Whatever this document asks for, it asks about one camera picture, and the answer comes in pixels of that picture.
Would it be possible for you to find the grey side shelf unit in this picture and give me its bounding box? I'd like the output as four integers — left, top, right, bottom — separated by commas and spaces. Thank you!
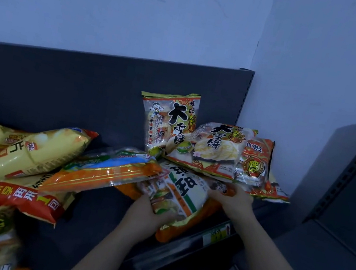
223, 91, 356, 270

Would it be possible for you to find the dark grey shelf unit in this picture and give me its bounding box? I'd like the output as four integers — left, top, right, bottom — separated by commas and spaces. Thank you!
0, 28, 310, 270

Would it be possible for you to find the yellow chip bag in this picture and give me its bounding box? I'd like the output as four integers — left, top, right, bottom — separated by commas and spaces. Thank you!
0, 115, 99, 199

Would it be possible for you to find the upright rice cracker packet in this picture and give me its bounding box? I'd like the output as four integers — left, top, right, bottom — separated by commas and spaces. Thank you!
131, 85, 202, 163

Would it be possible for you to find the person's left forearm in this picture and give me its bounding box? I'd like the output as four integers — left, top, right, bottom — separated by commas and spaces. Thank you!
62, 218, 151, 270

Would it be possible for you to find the red and yellow snack bag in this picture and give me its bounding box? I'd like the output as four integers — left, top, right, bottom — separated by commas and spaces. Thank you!
0, 163, 80, 232

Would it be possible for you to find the orange and white snack packet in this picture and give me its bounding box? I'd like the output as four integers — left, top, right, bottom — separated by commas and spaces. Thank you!
109, 152, 239, 254

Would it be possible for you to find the yellow and white price label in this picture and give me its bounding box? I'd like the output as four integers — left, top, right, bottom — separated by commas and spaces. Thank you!
201, 220, 233, 252

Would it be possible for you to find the orange rice cracker packet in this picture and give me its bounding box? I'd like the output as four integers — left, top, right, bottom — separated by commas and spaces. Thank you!
244, 167, 295, 205
232, 134, 276, 189

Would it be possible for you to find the orange and blue snack packet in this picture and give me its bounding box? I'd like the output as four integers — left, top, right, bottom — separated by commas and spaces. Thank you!
37, 133, 166, 212

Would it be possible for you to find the clear-window rice cracker packet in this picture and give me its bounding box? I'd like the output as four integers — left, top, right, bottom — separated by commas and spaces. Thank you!
161, 114, 259, 184

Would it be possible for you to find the clear shelf price rail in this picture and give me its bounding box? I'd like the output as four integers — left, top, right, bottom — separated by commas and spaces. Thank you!
115, 203, 239, 270

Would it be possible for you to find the person's right hand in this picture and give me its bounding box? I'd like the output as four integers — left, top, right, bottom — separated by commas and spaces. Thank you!
204, 180, 260, 227

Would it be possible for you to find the person's left hand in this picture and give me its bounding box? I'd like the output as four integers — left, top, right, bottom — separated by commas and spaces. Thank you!
115, 191, 181, 252

